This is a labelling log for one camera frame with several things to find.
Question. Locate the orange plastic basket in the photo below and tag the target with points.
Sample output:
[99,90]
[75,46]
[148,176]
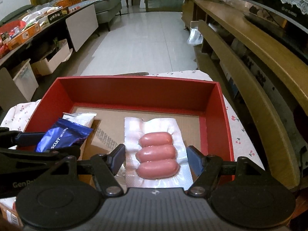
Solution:
[69,0]

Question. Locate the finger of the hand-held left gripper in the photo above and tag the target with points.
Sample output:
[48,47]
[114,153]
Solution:
[26,139]
[62,152]

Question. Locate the wooden television stand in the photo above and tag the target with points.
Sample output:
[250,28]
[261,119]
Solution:
[240,33]

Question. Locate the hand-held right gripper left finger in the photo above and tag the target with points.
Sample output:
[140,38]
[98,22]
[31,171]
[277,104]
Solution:
[119,154]

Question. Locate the pile of snack packets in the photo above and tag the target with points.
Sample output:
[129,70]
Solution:
[36,16]

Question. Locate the white storage bin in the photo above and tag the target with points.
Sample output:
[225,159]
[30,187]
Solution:
[25,79]

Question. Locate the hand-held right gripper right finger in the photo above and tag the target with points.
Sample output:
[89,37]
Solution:
[194,160]

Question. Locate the silver foil bag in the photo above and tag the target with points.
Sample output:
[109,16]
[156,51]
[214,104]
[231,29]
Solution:
[195,35]

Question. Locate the white and blue box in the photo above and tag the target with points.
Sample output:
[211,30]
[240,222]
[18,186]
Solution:
[231,79]

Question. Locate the red cardboard box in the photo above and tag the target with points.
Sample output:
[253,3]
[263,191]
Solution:
[134,91]

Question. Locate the vacuum-packed pink sausages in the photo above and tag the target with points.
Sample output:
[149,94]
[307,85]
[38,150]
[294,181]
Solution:
[156,154]

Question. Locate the black television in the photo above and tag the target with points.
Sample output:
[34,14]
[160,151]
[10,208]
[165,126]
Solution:
[276,21]

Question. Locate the grey upholstered stool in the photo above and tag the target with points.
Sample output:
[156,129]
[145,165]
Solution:
[105,12]

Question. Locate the blue biscuit packet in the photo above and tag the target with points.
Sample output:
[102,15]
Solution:
[60,134]

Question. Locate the dark coffee table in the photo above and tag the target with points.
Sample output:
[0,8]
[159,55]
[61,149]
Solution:
[81,26]

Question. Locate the plain white snack packet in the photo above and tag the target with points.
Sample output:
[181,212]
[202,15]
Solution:
[81,119]

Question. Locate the cherry print cloth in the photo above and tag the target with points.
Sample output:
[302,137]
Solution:
[240,134]

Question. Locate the orange cardboard box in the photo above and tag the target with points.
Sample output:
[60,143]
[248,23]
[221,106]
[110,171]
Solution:
[22,37]

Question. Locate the open beige storage box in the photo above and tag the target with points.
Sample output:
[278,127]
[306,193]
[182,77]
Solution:
[51,61]

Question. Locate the red plastic bag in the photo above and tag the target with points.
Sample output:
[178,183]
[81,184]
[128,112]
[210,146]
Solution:
[10,27]

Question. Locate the orange printed carton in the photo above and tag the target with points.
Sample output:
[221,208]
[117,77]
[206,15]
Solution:
[9,215]

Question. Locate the black snack box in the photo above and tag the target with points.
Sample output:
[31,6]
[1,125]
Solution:
[57,15]

